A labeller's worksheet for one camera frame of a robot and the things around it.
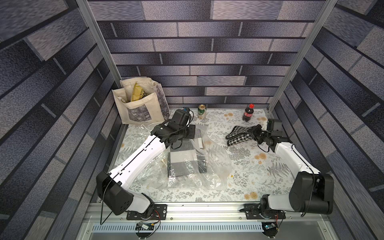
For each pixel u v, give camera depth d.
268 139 0.64
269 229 0.71
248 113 1.06
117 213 0.44
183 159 0.85
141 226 0.71
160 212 0.74
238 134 0.90
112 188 0.39
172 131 0.50
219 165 0.90
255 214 0.73
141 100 0.90
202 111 1.07
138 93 0.98
